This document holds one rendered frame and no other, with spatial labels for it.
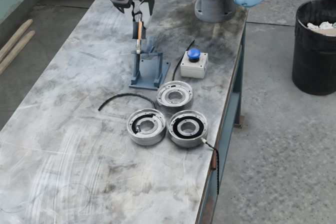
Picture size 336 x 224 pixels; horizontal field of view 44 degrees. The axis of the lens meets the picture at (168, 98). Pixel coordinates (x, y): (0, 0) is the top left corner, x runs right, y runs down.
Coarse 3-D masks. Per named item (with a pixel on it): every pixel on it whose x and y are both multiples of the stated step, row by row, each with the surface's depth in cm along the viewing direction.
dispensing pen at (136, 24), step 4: (140, 12) 112; (140, 16) 112; (140, 20) 113; (136, 24) 111; (136, 28) 111; (136, 32) 112; (132, 36) 112; (136, 36) 112; (136, 40) 114; (140, 40) 114; (140, 44) 114; (136, 48) 114; (140, 48) 114
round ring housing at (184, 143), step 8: (184, 112) 111; (192, 112) 111; (184, 120) 110; (192, 120) 110; (168, 128) 107; (184, 128) 111; (192, 128) 111; (176, 136) 105; (200, 136) 104; (184, 144) 105; (192, 144) 105
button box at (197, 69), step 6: (186, 54) 127; (204, 54) 126; (186, 60) 125; (192, 60) 124; (198, 60) 125; (204, 60) 124; (180, 66) 124; (186, 66) 123; (192, 66) 123; (198, 66) 123; (204, 66) 124; (186, 72) 125; (192, 72) 124; (198, 72) 124; (204, 72) 126
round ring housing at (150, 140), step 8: (136, 112) 112; (144, 112) 113; (152, 112) 113; (160, 112) 111; (128, 120) 110; (144, 120) 111; (152, 120) 111; (160, 120) 111; (128, 128) 108; (136, 128) 109; (152, 128) 109; (136, 136) 106; (152, 136) 106; (160, 136) 107; (144, 144) 108; (152, 144) 109
